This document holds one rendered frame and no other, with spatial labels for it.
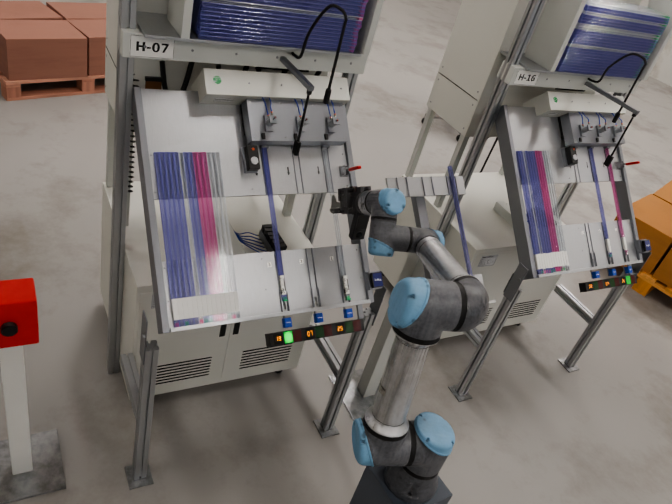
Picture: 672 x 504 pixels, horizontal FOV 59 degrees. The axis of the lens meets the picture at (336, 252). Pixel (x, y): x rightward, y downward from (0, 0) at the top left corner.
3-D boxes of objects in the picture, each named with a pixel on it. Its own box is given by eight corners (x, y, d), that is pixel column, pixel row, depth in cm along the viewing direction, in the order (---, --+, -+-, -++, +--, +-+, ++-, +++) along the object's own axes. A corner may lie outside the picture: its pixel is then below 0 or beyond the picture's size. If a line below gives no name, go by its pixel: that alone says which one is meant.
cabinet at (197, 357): (294, 377, 262) (327, 266, 227) (128, 411, 228) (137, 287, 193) (245, 282, 305) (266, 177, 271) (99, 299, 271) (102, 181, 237)
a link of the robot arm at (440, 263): (516, 301, 134) (440, 220, 178) (472, 296, 132) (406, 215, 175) (500, 344, 139) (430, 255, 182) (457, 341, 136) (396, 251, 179)
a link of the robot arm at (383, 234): (408, 258, 170) (412, 220, 170) (371, 254, 167) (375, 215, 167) (398, 258, 177) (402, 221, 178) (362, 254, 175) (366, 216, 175)
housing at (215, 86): (330, 115, 211) (350, 100, 199) (193, 110, 187) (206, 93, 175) (327, 93, 212) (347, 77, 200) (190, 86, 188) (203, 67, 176)
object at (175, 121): (344, 194, 208) (351, 191, 203) (149, 203, 176) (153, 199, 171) (330, 102, 210) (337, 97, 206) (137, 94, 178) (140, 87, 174)
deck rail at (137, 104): (165, 333, 173) (170, 332, 167) (158, 334, 172) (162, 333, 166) (136, 94, 179) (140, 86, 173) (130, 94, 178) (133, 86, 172)
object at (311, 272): (363, 300, 202) (368, 299, 200) (166, 328, 170) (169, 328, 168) (355, 244, 204) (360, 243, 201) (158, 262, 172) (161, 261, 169)
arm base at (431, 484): (446, 492, 167) (458, 471, 162) (405, 512, 159) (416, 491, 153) (414, 449, 176) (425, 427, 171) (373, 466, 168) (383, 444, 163)
